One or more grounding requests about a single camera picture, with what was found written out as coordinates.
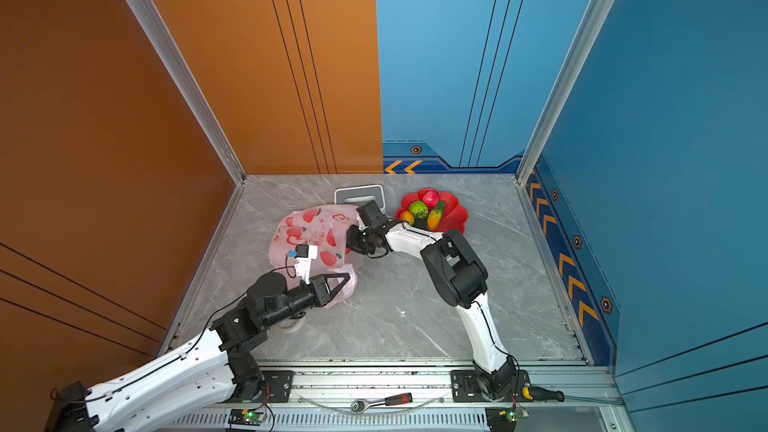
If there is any right green circuit board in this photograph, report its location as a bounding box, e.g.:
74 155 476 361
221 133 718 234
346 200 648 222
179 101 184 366
484 408 527 432

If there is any left aluminium corner post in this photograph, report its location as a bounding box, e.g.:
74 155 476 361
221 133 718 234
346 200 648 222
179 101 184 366
97 0 247 184

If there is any pink dragon fruit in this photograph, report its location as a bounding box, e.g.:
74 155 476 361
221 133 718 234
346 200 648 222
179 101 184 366
421 189 440 210

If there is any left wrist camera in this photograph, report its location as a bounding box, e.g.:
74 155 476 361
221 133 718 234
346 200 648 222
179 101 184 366
287 244 319 284

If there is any yellow black screwdriver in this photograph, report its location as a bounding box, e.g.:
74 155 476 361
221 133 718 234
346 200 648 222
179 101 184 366
521 385 565 403

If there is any green cucumber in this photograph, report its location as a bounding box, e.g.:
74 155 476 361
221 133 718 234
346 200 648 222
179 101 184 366
426 200 446 231

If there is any red flower-shaped plate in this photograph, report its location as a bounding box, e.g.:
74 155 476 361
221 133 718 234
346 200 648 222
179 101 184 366
395 188 469 233

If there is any green lime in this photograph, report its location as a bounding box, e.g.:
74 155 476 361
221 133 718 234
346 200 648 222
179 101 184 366
408 200 430 220

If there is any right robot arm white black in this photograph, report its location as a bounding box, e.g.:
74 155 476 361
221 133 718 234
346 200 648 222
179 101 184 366
347 201 521 401

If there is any white grey tissue box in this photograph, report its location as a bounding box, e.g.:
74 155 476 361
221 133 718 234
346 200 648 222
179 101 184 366
334 184 386 212

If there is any green circuit board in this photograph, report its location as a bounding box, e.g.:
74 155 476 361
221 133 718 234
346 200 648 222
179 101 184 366
227 408 269 430
484 408 527 432

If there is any red handled ratchet wrench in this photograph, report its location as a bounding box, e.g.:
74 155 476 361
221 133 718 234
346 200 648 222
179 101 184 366
350 392 413 414

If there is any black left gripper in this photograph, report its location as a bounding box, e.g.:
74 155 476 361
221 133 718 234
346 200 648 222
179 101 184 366
265 272 350 333

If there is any pink printed plastic bag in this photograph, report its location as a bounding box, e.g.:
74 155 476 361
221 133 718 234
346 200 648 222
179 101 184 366
268 204 364 309

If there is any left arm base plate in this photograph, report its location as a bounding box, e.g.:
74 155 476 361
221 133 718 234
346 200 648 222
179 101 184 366
240 369 295 405

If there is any left green circuit board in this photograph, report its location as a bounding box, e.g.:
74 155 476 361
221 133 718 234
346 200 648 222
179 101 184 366
227 408 269 430

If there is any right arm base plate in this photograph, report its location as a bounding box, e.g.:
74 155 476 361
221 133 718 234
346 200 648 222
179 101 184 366
450 369 530 403

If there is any aluminium corner post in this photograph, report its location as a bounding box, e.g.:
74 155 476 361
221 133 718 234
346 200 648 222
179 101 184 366
97 0 247 184
515 0 615 186

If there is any right aluminium corner post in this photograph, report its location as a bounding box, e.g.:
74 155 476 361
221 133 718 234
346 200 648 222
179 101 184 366
515 0 615 186

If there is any aluminium front rail frame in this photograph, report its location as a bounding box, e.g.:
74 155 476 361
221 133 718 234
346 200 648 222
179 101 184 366
151 362 634 431

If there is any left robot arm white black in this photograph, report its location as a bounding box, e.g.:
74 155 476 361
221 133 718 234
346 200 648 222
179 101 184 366
45 271 350 431

